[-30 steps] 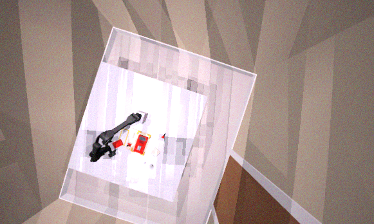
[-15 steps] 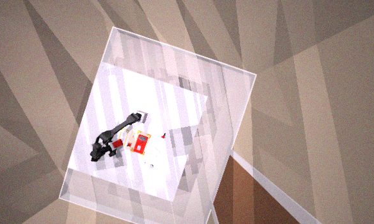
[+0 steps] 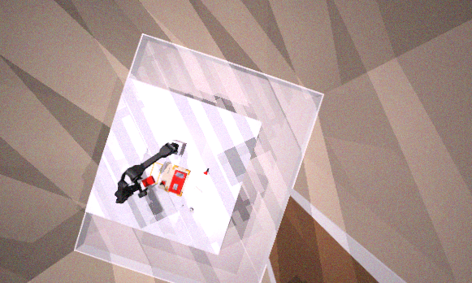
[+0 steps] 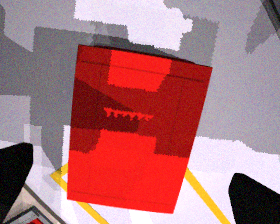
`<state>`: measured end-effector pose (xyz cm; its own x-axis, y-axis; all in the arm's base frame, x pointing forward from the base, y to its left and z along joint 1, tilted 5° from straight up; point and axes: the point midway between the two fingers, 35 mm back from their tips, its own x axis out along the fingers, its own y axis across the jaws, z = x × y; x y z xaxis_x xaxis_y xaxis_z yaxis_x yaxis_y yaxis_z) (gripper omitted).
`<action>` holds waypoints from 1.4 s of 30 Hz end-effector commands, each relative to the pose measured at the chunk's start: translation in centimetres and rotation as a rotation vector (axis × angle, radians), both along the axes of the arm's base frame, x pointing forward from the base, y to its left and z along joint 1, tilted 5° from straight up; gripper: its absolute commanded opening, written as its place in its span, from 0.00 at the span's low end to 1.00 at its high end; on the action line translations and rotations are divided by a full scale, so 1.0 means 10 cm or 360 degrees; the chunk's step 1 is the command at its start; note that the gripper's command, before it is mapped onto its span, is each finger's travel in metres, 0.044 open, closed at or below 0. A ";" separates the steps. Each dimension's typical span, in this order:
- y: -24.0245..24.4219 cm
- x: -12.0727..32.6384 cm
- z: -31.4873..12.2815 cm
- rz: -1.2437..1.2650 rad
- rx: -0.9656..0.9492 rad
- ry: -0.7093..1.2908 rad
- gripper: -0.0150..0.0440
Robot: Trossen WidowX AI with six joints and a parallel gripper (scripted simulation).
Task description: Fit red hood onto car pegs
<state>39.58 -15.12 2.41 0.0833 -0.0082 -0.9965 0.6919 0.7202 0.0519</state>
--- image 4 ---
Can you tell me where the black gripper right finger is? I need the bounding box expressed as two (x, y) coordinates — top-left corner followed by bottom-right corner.
(228, 172), (280, 224)

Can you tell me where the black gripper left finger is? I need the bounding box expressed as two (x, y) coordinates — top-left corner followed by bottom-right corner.
(0, 143), (34, 224)

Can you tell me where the yellow flat bar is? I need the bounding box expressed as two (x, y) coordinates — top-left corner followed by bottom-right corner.
(51, 163), (230, 224)

